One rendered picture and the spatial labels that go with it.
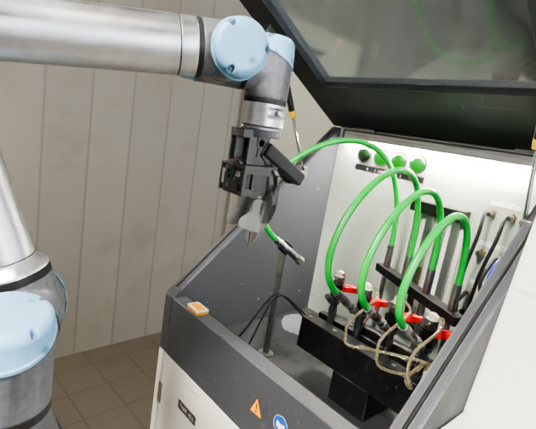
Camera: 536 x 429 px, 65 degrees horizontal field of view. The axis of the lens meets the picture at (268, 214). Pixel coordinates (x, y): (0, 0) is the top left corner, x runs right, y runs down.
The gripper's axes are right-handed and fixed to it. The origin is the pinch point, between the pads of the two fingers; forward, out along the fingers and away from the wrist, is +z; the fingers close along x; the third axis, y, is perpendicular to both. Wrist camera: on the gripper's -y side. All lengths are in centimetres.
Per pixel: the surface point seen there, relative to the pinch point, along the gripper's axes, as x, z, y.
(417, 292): 14.3, 11.2, -40.2
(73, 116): -165, -11, -17
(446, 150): 6, -22, -54
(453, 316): 25.5, 11.0, -34.6
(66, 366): -155, 121, -18
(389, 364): 19.3, 22.9, -25.2
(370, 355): 15.1, 22.9, -24.6
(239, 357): -1.9, 27.1, -3.0
